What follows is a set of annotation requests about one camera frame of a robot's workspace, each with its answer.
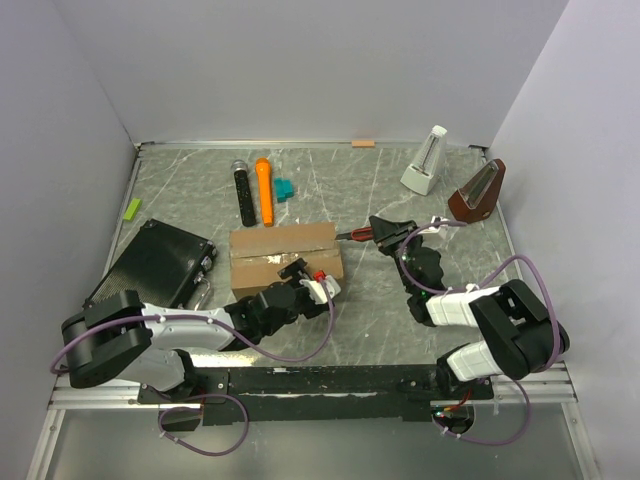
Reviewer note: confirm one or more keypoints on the aluminium rail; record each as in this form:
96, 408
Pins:
113, 395

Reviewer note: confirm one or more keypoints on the green plastic block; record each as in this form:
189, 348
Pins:
132, 209

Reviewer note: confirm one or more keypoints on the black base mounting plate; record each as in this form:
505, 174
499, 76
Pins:
299, 393

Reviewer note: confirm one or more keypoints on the white metronome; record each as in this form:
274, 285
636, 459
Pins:
424, 171

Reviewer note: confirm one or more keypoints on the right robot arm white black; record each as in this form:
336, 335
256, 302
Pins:
520, 333

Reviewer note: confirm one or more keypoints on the brown cardboard express box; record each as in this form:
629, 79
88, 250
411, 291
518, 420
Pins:
258, 254

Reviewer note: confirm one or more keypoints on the orange tape piece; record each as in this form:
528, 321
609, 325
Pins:
363, 144

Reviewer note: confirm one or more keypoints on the teal plastic block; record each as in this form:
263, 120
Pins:
283, 189

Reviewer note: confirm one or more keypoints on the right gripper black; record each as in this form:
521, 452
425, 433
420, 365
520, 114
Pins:
388, 235

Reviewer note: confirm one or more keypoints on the red black utility knife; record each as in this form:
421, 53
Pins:
358, 235

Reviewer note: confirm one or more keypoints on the brown wooden metronome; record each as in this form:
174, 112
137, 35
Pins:
476, 200

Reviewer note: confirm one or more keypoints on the black speaker case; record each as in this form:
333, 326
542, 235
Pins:
163, 264

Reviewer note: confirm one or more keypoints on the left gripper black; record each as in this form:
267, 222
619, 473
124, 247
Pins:
297, 272

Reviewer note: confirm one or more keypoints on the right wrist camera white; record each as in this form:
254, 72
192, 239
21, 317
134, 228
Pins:
438, 227

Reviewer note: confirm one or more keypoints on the black microphone silver head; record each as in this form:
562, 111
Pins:
243, 191

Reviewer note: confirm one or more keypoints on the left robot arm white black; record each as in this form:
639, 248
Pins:
124, 337

